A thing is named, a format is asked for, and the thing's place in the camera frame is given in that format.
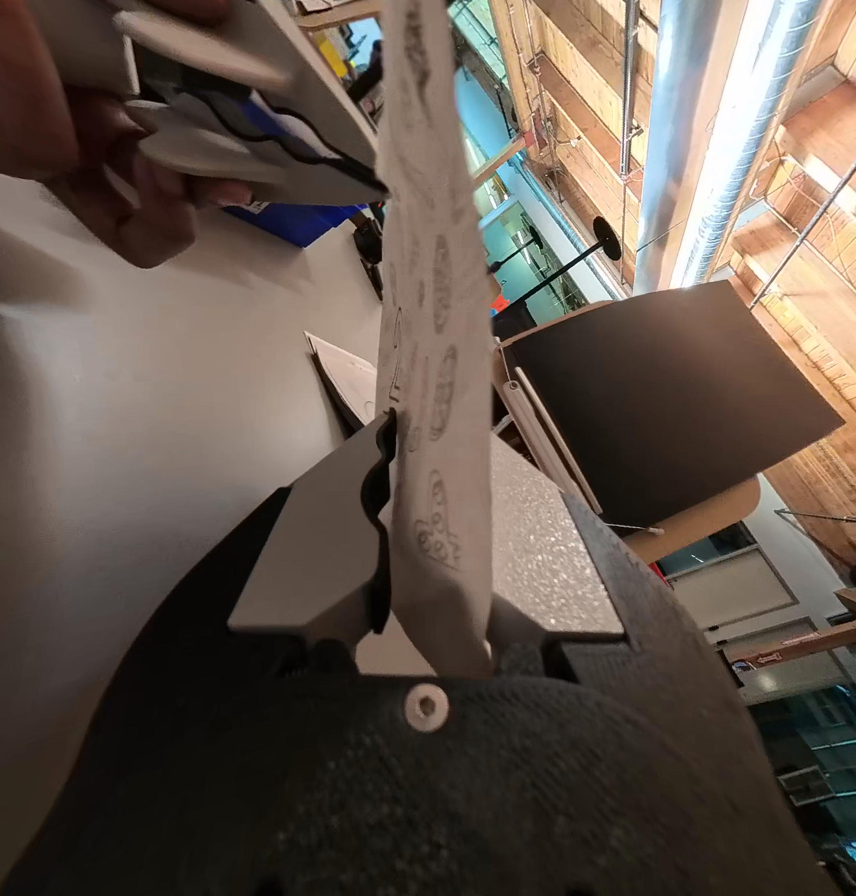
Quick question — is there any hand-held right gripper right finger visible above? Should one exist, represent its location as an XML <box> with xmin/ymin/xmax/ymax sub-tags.
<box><xmin>484</xmin><ymin>435</ymin><xmax>626</xmax><ymax>660</ymax></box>

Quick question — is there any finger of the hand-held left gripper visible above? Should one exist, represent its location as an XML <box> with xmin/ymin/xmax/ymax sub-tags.
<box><xmin>113</xmin><ymin>8</ymin><xmax>295</xmax><ymax>91</ymax></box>
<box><xmin>126</xmin><ymin>90</ymin><xmax>394</xmax><ymax>208</ymax></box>

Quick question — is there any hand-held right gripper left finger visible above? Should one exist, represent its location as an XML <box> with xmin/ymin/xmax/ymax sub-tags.
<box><xmin>226</xmin><ymin>408</ymin><xmax>401</xmax><ymax>645</ymax></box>

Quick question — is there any blue plastic bin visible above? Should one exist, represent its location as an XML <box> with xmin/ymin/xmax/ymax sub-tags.
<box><xmin>224</xmin><ymin>94</ymin><xmax>376</xmax><ymax>250</ymax></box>

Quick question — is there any printed white paper bag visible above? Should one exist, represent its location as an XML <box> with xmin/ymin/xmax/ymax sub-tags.
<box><xmin>373</xmin><ymin>0</ymin><xmax>499</xmax><ymax>680</ymax></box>

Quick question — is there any lego instruction booklet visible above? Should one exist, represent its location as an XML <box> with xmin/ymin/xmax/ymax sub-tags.
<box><xmin>304</xmin><ymin>331</ymin><xmax>381</xmax><ymax>429</ymax></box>

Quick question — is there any person's left hand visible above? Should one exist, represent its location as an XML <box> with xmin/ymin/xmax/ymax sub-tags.
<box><xmin>0</xmin><ymin>0</ymin><xmax>255</xmax><ymax>270</ymax></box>

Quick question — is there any black wood-edged board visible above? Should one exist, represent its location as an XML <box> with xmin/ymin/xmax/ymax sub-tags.
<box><xmin>493</xmin><ymin>279</ymin><xmax>847</xmax><ymax>564</ymax></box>

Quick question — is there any black disc-topped pole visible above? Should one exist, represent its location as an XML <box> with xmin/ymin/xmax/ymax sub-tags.
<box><xmin>490</xmin><ymin>214</ymin><xmax>622</xmax><ymax>275</ymax></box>

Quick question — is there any silver ceiling duct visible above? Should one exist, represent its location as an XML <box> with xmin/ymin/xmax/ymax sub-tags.
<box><xmin>634</xmin><ymin>0</ymin><xmax>821</xmax><ymax>289</ymax></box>

